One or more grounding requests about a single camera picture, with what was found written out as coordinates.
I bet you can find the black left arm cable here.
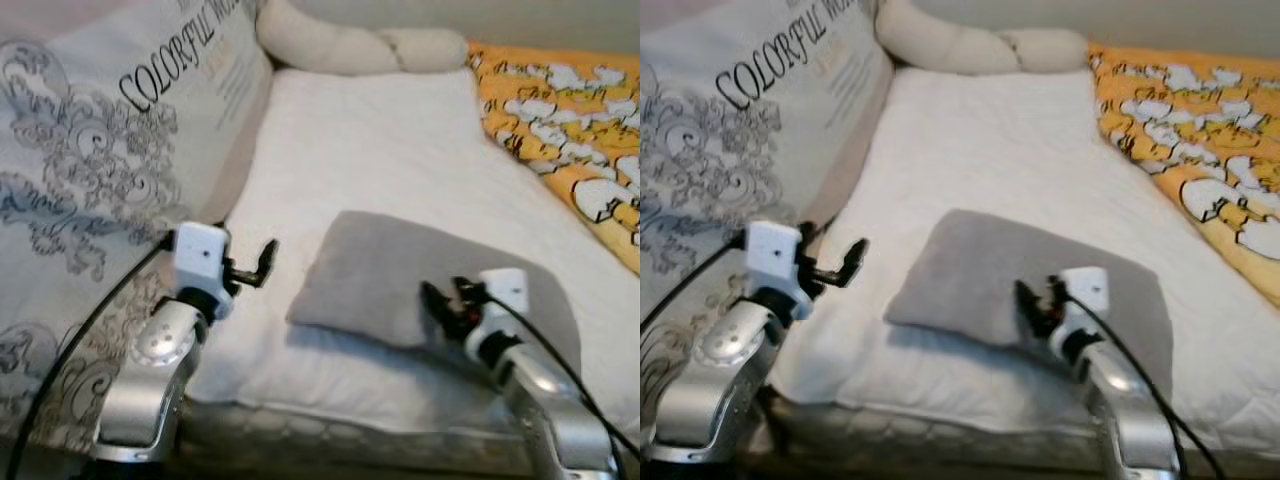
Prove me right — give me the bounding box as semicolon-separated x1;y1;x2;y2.
3;235;177;480
640;236;752;333

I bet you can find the grey pillow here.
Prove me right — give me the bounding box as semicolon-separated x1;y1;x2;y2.
885;208;1174;397
287;210;584;377

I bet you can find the orange cartoon print blanket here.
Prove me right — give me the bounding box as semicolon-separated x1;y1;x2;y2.
1087;41;1280;307
465;40;641;277

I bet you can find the beige bolster pillow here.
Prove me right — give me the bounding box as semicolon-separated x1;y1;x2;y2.
256;0;470;77
877;0;1090;77

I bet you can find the grey quilted mattress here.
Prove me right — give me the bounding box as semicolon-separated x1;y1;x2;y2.
765;395;1280;479
178;398;546;477

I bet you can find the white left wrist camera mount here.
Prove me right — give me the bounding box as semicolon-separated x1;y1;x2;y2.
745;221;805;302
172;223;234;297

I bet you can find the grey printed headboard cushion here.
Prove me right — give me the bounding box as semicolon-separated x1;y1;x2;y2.
640;0;897;443
0;0;274;453

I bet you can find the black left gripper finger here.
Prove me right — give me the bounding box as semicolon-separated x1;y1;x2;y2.
245;239;280;288
826;239;870;290

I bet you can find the white quilted mattress pad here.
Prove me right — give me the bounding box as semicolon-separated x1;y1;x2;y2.
185;68;641;437
770;67;1280;457

